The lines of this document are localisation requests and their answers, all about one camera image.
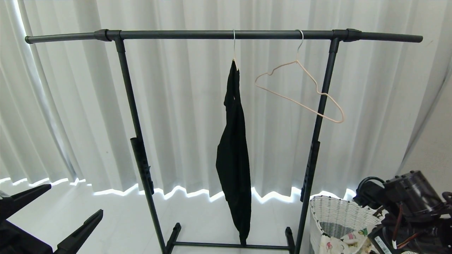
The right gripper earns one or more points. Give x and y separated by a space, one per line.
383 243

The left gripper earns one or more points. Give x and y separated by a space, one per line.
17 243

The cream printed garment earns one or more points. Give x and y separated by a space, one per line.
339 245

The black short-sleeved shirt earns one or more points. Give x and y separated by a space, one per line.
235 158

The pink clothes hanger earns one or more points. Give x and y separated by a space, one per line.
297 61
233 42

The white laundry basket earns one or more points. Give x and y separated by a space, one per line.
335 215

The black clothes rack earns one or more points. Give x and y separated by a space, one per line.
212 34

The white curtain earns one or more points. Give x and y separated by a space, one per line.
176 106

